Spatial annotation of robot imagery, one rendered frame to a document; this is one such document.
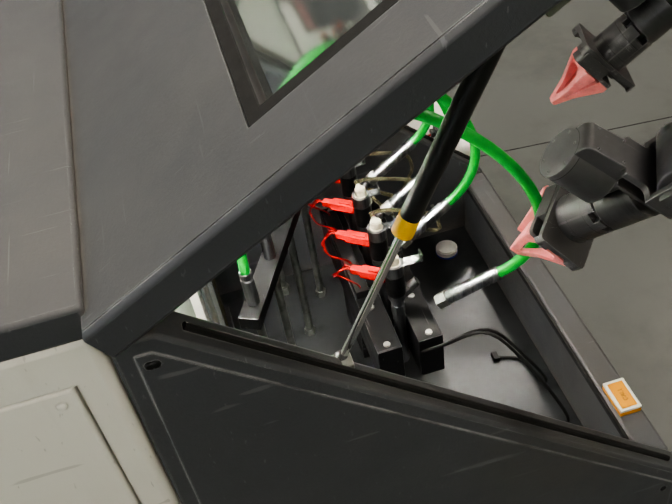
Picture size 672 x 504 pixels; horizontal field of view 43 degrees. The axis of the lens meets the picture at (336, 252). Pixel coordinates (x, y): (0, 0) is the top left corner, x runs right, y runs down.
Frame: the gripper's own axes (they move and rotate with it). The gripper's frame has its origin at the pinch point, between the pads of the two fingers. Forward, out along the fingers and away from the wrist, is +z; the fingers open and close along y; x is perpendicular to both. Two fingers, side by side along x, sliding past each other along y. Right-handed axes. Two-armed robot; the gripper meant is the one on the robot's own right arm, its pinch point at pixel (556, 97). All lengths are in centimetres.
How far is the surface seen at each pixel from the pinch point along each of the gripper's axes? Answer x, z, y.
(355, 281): 12.4, 37.5, 6.5
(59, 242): 54, 16, 56
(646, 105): -161, 35, -137
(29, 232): 52, 18, 58
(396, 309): 20.6, 31.8, 3.8
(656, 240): -90, 45, -126
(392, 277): 20.9, 27.0, 8.9
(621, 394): 34.7, 14.3, -20.0
